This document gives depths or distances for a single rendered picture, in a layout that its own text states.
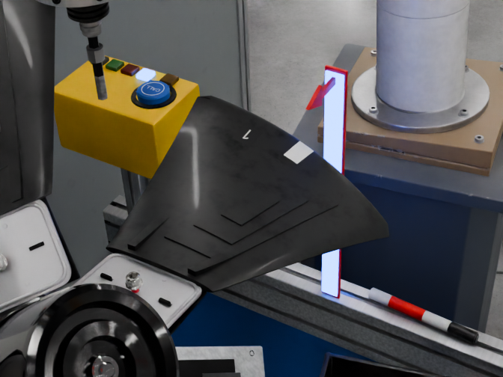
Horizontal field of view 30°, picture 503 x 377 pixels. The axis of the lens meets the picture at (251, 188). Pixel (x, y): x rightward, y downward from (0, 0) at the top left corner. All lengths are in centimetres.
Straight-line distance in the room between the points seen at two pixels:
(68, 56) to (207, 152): 91
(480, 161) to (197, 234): 55
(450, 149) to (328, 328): 28
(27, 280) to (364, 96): 74
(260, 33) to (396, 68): 213
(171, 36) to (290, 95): 107
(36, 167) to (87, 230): 129
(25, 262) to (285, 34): 273
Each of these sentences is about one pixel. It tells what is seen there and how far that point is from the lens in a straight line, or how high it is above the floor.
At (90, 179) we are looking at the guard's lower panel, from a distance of 191.
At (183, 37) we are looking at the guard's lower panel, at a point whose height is 67.
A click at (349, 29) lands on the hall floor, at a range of 339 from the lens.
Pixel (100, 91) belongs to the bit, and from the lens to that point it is 62.
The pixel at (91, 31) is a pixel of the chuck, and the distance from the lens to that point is 59.
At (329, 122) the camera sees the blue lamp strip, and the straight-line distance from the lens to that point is 100.
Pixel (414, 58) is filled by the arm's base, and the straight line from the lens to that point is 124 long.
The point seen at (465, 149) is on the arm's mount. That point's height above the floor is 97.
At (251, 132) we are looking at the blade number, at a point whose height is 118.
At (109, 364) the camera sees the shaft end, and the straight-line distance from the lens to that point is 64.
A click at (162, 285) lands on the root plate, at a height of 118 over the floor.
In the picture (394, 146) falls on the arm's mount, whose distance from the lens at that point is 126.
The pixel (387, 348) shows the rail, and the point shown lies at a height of 81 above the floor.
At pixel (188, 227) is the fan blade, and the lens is 79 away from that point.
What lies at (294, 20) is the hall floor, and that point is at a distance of 344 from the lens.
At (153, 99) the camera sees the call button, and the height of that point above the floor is 108.
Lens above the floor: 171
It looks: 40 degrees down
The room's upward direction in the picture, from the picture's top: 3 degrees counter-clockwise
